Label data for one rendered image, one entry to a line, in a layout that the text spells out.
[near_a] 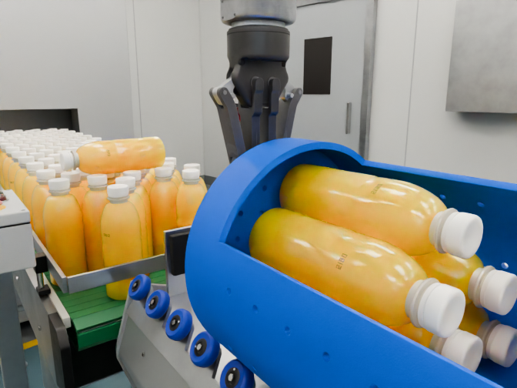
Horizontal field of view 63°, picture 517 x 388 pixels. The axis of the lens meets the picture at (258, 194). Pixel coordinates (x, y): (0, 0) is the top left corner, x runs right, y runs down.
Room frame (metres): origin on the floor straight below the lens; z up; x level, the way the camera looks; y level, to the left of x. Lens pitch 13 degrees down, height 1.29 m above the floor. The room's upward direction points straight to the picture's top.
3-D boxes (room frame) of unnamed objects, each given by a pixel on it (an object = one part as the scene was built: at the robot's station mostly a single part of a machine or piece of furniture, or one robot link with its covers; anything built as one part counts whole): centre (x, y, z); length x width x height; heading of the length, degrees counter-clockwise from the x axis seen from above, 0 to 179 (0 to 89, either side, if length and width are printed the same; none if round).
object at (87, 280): (0.79, 0.17, 0.96); 0.40 x 0.01 x 0.03; 127
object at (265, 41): (0.53, 0.00, 1.32); 0.08 x 0.07 x 0.09; 127
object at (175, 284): (0.73, 0.12, 0.99); 0.10 x 0.02 x 0.12; 127
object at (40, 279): (0.77, 0.43, 0.94); 0.03 x 0.02 x 0.08; 37
